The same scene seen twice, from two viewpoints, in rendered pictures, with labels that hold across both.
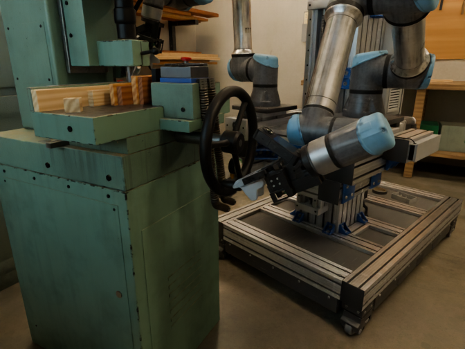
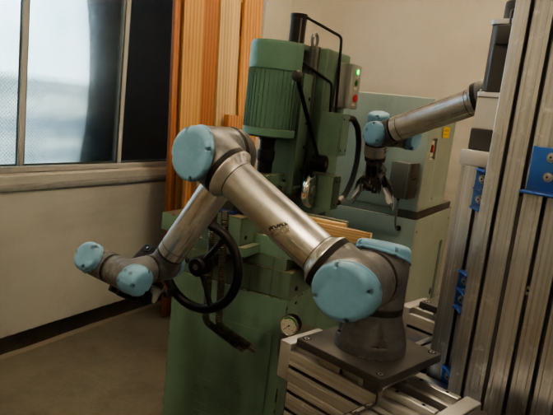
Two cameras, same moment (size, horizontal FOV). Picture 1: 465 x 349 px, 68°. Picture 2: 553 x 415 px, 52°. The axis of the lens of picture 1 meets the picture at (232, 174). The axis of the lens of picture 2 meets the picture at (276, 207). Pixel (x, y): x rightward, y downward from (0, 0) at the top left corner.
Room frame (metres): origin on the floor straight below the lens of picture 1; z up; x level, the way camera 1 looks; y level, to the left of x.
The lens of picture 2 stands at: (1.03, -1.65, 1.29)
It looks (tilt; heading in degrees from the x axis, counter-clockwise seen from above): 10 degrees down; 88
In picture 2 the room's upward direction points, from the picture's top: 7 degrees clockwise
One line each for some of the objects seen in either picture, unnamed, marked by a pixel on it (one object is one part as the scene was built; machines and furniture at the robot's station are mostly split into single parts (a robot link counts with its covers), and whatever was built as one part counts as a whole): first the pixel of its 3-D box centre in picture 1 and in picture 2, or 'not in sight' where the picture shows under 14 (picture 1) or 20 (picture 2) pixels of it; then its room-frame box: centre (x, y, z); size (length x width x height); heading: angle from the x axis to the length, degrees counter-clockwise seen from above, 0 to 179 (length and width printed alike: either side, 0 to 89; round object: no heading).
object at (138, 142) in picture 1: (149, 129); (247, 246); (1.02, 0.25, 0.82); 0.40 x 0.21 x 0.04; 152
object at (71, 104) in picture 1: (73, 104); not in sight; (0.81, 0.37, 0.92); 0.03 x 0.03 x 0.03; 14
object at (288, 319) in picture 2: (234, 167); (290, 327); (1.18, -0.01, 0.65); 0.06 x 0.04 x 0.08; 152
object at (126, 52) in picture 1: (124, 56); (265, 185); (1.06, 0.32, 1.03); 0.14 x 0.07 x 0.09; 62
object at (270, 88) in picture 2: not in sight; (272, 90); (1.05, 0.30, 1.35); 0.18 x 0.18 x 0.31
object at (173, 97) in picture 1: (187, 98); (232, 225); (0.97, 0.13, 0.92); 0.15 x 0.13 x 0.09; 152
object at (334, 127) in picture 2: not in sight; (333, 133); (1.28, 0.42, 1.23); 0.09 x 0.08 x 0.15; 62
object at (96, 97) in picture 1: (159, 91); (291, 222); (1.16, 0.24, 0.92); 0.55 x 0.02 x 0.04; 152
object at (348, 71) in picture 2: not in sight; (347, 86); (1.32, 0.52, 1.40); 0.10 x 0.06 x 0.16; 62
